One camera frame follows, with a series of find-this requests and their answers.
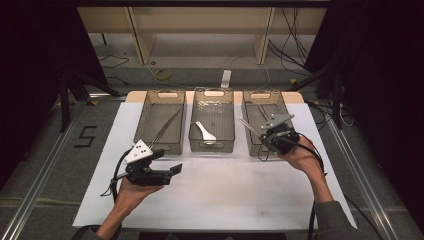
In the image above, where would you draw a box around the white cable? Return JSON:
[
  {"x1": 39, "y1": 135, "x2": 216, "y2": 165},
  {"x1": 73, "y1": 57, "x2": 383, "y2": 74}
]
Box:
[{"x1": 229, "y1": 54, "x2": 272, "y2": 91}]

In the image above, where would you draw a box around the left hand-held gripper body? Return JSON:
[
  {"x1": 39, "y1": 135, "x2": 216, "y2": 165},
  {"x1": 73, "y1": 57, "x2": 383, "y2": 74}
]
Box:
[{"x1": 122, "y1": 139, "x2": 173, "y2": 187}]

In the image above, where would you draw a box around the metal floor rail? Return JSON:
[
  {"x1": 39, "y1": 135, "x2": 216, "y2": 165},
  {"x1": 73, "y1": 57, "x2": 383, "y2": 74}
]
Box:
[
  {"x1": 328, "y1": 118, "x2": 401, "y2": 240},
  {"x1": 0, "y1": 99, "x2": 81, "y2": 240}
]

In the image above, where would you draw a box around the black floor cable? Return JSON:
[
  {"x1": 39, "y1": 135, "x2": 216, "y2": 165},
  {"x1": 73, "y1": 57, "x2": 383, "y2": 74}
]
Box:
[{"x1": 98, "y1": 54, "x2": 130, "y2": 70}]

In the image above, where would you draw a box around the person's right hand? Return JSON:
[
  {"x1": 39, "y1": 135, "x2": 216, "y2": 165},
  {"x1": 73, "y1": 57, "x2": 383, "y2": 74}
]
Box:
[{"x1": 283, "y1": 135, "x2": 327, "y2": 175}]

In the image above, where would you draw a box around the white table cover sheet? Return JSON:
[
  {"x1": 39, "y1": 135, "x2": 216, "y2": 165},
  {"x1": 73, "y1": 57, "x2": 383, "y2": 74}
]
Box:
[{"x1": 72, "y1": 101, "x2": 358, "y2": 233}]

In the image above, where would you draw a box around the white power strip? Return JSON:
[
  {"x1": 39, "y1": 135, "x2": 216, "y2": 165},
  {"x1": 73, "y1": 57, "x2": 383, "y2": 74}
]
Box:
[{"x1": 220, "y1": 69, "x2": 232, "y2": 89}]

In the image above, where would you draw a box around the bundle of black cables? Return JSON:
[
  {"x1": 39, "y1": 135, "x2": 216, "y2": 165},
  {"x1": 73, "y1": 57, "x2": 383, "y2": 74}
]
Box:
[{"x1": 268, "y1": 6, "x2": 313, "y2": 69}]

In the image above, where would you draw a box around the grey plastic bin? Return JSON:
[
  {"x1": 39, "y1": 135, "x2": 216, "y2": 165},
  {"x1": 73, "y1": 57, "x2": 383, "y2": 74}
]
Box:
[
  {"x1": 242, "y1": 89, "x2": 299, "y2": 158},
  {"x1": 133, "y1": 89, "x2": 187, "y2": 156},
  {"x1": 188, "y1": 87, "x2": 236, "y2": 154}
]

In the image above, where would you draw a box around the person's left hand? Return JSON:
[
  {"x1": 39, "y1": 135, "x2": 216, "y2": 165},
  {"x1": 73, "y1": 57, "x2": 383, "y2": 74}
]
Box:
[{"x1": 114, "y1": 177, "x2": 165, "y2": 214}]

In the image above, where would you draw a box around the black metal stand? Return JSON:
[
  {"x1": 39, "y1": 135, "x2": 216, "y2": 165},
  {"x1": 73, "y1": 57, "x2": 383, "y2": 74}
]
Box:
[
  {"x1": 286, "y1": 63, "x2": 344, "y2": 130},
  {"x1": 58, "y1": 68, "x2": 123, "y2": 133}
]

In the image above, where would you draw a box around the left hand-held gripper black cable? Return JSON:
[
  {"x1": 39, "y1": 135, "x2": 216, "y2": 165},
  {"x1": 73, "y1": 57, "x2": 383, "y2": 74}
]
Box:
[{"x1": 99, "y1": 149, "x2": 133, "y2": 203}]

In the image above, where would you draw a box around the hand-held gripper black cable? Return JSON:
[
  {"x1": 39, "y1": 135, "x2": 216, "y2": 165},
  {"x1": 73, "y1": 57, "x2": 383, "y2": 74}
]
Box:
[
  {"x1": 99, "y1": 149, "x2": 133, "y2": 203},
  {"x1": 258, "y1": 133, "x2": 329, "y2": 240}
]

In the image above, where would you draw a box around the beige wooden desk frame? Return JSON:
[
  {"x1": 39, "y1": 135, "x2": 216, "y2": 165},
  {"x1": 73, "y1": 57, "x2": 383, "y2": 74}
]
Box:
[{"x1": 77, "y1": 6, "x2": 328, "y2": 66}]

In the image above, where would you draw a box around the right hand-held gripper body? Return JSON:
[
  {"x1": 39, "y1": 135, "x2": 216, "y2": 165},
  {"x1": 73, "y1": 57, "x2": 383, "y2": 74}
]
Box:
[{"x1": 260, "y1": 113, "x2": 300, "y2": 155}]

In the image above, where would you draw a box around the yellow tape roll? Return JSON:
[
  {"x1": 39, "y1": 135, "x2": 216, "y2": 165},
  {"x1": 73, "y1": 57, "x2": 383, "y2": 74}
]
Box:
[{"x1": 155, "y1": 68, "x2": 173, "y2": 82}]

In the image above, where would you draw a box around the right hand-held gripper black cable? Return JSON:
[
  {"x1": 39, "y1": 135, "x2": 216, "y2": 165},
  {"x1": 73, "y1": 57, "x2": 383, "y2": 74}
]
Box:
[{"x1": 258, "y1": 133, "x2": 329, "y2": 240}]

